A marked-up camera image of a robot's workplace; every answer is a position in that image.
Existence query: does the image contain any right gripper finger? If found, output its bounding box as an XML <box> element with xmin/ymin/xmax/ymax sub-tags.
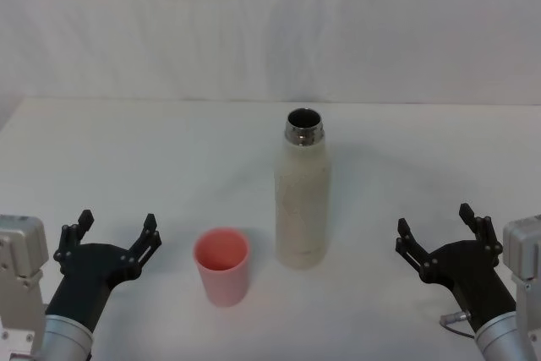
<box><xmin>395</xmin><ymin>216</ymin><xmax>437</xmax><ymax>282</ymax></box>
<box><xmin>458</xmin><ymin>203</ymin><xmax>505</xmax><ymax>253</ymax></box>

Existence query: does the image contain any white curtain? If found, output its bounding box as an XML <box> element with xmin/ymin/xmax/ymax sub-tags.
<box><xmin>0</xmin><ymin>0</ymin><xmax>541</xmax><ymax>130</ymax></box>

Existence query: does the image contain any thin cable with silver plug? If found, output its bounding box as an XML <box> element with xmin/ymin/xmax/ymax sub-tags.
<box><xmin>439</xmin><ymin>310</ymin><xmax>478</xmax><ymax>339</ymax></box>

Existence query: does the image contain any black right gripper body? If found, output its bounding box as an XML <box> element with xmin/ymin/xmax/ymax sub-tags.
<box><xmin>419</xmin><ymin>238</ymin><xmax>518</xmax><ymax>333</ymax></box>

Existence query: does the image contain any white table cloth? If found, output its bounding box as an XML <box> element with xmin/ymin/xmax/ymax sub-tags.
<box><xmin>0</xmin><ymin>97</ymin><xmax>541</xmax><ymax>361</ymax></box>

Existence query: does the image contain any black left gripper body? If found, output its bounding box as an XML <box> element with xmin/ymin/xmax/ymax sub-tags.
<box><xmin>44</xmin><ymin>242</ymin><xmax>142</xmax><ymax>333</ymax></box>

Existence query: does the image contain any pink cup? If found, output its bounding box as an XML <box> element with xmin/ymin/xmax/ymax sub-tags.
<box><xmin>193</xmin><ymin>227</ymin><xmax>250</xmax><ymax>309</ymax></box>

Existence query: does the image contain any cream vacuum bottle steel neck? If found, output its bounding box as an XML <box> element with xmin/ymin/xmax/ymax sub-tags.
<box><xmin>274</xmin><ymin>107</ymin><xmax>332</xmax><ymax>271</ymax></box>

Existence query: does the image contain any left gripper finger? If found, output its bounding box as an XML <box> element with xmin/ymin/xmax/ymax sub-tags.
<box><xmin>58</xmin><ymin>209</ymin><xmax>96</xmax><ymax>253</ymax></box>
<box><xmin>121</xmin><ymin>212</ymin><xmax>163</xmax><ymax>281</ymax></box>

